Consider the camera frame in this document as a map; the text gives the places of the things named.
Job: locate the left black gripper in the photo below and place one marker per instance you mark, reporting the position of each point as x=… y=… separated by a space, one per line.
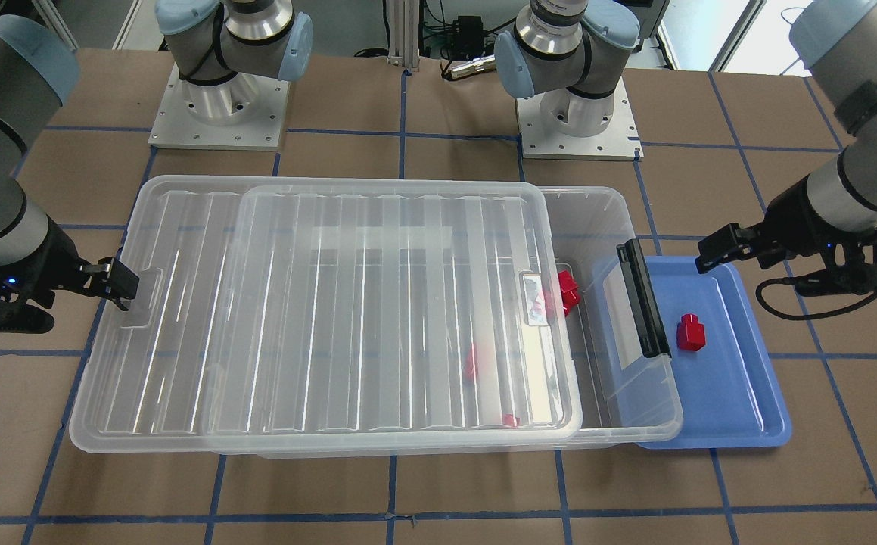
x=795 y=207

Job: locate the blue plastic tray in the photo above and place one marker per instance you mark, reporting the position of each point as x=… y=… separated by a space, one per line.
x=729 y=391

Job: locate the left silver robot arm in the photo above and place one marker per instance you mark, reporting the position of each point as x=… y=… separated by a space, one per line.
x=580 y=48

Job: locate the black box latch handle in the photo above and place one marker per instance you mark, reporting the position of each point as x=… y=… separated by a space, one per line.
x=643 y=304

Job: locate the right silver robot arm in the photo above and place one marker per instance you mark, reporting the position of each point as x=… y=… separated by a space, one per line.
x=218 y=48

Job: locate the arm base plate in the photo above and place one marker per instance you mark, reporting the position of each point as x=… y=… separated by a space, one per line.
x=559 y=125
x=248 y=113

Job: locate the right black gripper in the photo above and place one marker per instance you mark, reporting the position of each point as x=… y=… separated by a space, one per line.
x=54 y=257

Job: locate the red block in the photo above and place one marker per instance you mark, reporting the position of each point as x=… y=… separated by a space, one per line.
x=469 y=369
x=509 y=420
x=691 y=334
x=570 y=291

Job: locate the aluminium frame post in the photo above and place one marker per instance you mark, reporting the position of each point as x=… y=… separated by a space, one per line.
x=403 y=28

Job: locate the clear plastic storage box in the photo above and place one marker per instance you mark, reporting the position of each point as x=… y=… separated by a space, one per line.
x=597 y=325

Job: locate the clear plastic box lid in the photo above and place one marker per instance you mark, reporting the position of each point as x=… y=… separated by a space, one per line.
x=144 y=388

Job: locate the red block in box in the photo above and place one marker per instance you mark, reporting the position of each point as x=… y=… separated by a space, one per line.
x=509 y=420
x=469 y=369
x=570 y=291

